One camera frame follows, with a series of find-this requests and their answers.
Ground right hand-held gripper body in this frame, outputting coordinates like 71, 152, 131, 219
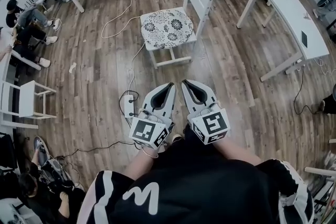
187, 103, 232, 145

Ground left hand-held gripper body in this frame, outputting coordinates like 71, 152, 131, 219
128, 110, 176, 150

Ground black white floral cushion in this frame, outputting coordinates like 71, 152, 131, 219
141, 9, 194, 50

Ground person's left forearm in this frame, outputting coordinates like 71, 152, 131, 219
123, 145, 161, 180

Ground person's right forearm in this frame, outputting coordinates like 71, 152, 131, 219
215, 137, 263, 166

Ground person's black trousers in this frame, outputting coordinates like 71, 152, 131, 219
172, 123, 208, 155

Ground person's black striped shirt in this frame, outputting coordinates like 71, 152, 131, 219
77, 148, 314, 224

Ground grey handheld device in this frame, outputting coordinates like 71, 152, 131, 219
33, 136, 51, 166
47, 158, 73, 182

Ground white desk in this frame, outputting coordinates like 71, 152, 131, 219
236, 0, 330, 82

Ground white bench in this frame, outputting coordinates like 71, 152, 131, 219
9, 48, 42, 71

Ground black bag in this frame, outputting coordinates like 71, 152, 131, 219
0, 132, 19, 192

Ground grey round bin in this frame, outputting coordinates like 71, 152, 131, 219
316, 0, 336, 13

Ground white table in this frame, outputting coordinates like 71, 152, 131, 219
0, 196, 35, 224

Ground thin bracelet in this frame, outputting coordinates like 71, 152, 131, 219
141, 146, 160, 159

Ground black floor cable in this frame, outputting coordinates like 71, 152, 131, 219
62, 90, 140, 159
293, 65, 318, 115

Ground white floor cable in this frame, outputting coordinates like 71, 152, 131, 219
101, 0, 146, 92

